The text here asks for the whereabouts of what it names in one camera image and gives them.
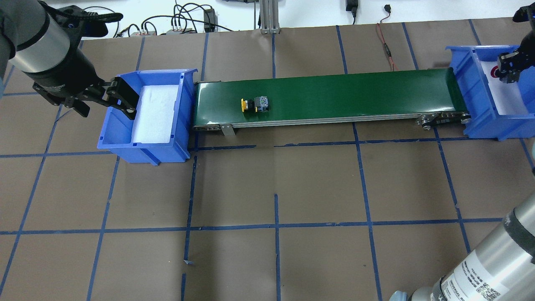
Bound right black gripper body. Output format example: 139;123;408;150
497;8;535;84

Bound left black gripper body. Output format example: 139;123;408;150
33;64;126;117

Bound yellow mushroom push button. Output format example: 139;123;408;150
240;96;269;113

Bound red mushroom push button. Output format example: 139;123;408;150
490;65;500;78

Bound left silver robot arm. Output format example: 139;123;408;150
0;0;140;120

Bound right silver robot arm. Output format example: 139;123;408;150
390;29;535;301

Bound white foam pad right bin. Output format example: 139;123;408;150
481;61;529;115

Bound white foam pad bin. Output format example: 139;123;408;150
131;84;179;144
481;61;529;115

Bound white foam pad left bin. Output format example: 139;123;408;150
131;84;179;144

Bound blue bin right side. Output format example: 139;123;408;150
447;45;535;140

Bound blue bin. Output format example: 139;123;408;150
97;69;197;166
447;45;535;140

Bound blue bin left side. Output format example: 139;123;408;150
97;69;197;166

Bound green conveyor belt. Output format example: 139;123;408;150
192;67;471;135

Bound black power adapter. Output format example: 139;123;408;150
345;0;359;18

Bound coiled black cables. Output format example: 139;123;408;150
117;2;234;38

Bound red black wire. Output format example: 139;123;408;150
375;4;400;71

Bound aluminium profile post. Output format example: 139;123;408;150
259;0;280;34

